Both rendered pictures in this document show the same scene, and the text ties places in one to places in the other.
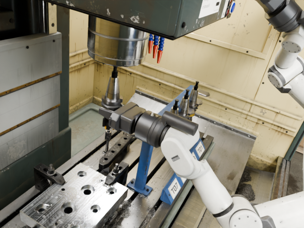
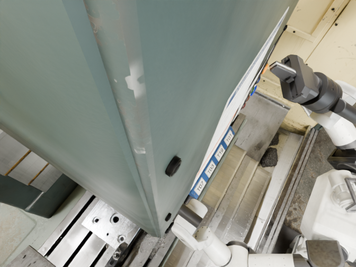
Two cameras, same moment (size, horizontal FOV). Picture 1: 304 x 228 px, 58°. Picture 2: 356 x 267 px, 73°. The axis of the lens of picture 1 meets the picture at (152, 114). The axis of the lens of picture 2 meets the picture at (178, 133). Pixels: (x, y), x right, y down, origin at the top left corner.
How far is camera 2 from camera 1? 0.63 m
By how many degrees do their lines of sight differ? 33
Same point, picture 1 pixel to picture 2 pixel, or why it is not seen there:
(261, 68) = (307, 50)
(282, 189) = (301, 165)
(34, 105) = not seen: hidden behind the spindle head
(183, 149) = (188, 240)
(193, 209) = (218, 186)
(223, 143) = (256, 113)
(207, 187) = (209, 253)
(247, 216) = not seen: outside the picture
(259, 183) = (284, 148)
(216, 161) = (247, 132)
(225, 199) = (223, 260)
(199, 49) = not seen: hidden behind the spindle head
